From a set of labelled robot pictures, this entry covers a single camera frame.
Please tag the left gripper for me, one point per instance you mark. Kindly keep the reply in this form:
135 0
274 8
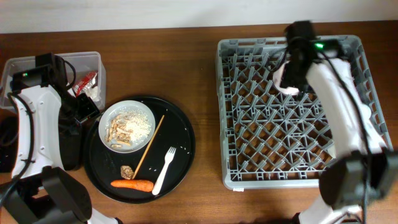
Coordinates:
91 110

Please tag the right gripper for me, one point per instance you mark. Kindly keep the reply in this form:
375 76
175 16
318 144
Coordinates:
286 81

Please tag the pink bowl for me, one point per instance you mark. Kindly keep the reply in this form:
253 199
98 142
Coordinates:
277 79

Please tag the white tissue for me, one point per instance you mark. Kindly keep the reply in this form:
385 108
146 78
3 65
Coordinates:
93 93

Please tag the red snack wrapper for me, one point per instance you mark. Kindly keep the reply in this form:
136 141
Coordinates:
87 82

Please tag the small white cup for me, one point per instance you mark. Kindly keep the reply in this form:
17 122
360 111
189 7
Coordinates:
332 151

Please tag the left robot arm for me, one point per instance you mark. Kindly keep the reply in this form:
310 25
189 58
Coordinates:
40 90

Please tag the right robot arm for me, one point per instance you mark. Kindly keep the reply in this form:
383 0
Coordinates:
365 169

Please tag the grey dishwasher rack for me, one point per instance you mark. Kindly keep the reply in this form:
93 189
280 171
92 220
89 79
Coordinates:
268 140

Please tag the black bin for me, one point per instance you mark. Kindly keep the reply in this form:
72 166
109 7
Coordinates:
69 138

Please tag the clear plastic bin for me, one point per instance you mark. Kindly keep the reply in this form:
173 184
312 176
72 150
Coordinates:
83 62

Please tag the peanut shells pile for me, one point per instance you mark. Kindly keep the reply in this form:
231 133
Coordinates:
117 134

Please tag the grey plate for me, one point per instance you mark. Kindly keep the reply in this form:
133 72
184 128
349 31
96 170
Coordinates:
117 109

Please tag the round black tray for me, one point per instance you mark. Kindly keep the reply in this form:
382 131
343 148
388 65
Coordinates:
103 166

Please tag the brown walnut shell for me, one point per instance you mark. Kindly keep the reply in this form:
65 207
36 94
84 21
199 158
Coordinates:
127 172

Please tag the wooden chopstick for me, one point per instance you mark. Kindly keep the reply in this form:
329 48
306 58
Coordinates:
148 147

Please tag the orange carrot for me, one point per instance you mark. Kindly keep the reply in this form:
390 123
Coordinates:
141 185

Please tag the white plastic fork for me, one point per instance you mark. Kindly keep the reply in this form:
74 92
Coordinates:
160 180

